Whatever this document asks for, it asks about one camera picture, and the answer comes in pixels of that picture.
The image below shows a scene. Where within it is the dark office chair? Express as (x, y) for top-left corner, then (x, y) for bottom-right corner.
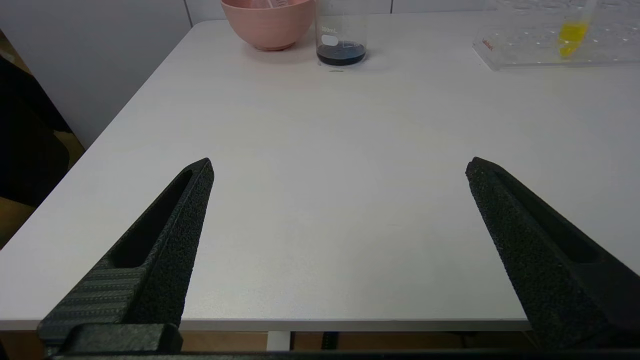
(0, 55), (71, 208)

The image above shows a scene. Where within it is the clear acrylic test tube rack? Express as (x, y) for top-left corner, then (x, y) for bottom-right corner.
(472, 0), (640, 71)

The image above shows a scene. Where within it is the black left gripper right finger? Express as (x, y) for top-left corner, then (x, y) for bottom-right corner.
(465, 157), (640, 351)

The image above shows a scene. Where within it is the pink plastic bowl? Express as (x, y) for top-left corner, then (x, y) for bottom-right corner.
(220, 0), (317, 52)

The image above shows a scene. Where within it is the yellow pigment test tube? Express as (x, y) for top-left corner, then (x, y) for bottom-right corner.
(556, 0), (597, 59)

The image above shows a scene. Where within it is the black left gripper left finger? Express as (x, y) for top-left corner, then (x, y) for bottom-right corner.
(37, 158), (215, 353)

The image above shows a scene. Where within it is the clear glass beaker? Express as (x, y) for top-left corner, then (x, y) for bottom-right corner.
(315, 0), (368, 67)

